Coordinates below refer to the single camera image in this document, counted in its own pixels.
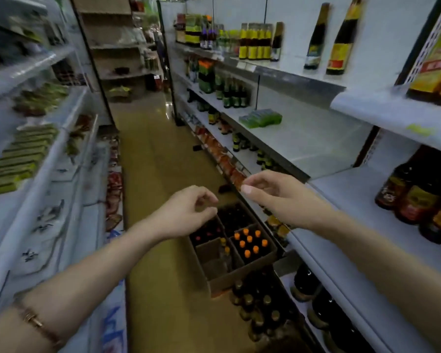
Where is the person's right hand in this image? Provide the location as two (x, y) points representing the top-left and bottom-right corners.
(240, 170), (322, 232)

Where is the person's left hand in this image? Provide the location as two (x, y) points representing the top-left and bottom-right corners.
(151, 185), (220, 242)

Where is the person's right forearm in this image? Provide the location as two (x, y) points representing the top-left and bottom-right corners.
(314, 206), (441, 353)

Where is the person's left forearm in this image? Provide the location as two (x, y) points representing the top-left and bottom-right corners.
(0, 217), (162, 353)

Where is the group of dark boxed bottles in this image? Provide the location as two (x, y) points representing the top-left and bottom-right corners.
(190, 206), (256, 248)

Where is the group of orange-capped bottles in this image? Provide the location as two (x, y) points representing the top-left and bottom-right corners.
(233, 228), (270, 259)

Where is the row of red packets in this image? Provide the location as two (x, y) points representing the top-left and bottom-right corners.
(193, 123), (248, 189)

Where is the brown cardboard box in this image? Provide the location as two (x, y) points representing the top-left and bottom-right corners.
(187, 201), (279, 297)

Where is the stack of green packets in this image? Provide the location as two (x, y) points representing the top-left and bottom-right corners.
(238, 109), (283, 129)

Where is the white metal shelving unit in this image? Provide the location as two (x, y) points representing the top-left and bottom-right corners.
(157, 0), (441, 353)

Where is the row of green glass bottles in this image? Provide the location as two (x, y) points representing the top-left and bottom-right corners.
(215, 74), (249, 109)

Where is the cluster of dark floor bottles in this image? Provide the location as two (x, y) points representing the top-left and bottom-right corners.
(229, 277), (293, 343)

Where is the row of large dark bottles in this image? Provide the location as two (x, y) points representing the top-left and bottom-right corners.
(290, 262), (376, 353)

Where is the row of yellow-labelled bottles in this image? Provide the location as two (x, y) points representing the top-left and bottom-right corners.
(238, 23), (273, 61)

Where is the small dark bottle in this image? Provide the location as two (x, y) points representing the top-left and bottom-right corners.
(270, 21), (284, 62)

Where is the row of dark sauce bottles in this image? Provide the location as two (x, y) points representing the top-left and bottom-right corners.
(374, 145), (441, 245)

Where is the white shelving unit with packets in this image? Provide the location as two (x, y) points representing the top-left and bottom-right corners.
(0, 0), (129, 353)

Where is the tall dark bottle green label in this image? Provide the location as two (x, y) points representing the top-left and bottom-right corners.
(304, 2), (331, 70)

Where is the row of mixed small bottles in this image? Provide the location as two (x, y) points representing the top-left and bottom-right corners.
(175, 13), (240, 53)

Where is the tall dark bottle yellow label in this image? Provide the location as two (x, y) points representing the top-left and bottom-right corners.
(326, 0), (365, 76)

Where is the stack of green flat boxes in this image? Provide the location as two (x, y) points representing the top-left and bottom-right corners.
(0, 123), (60, 198)

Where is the beige shelving unit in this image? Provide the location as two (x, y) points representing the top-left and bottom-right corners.
(71, 0), (162, 103)

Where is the pile of green snack bags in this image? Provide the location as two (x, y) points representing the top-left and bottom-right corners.
(12, 82), (70, 117)

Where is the yellow orange package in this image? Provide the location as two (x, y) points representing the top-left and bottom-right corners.
(406, 17), (441, 108)

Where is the gold bracelet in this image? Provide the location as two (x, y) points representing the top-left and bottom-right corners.
(12, 301), (65, 350)

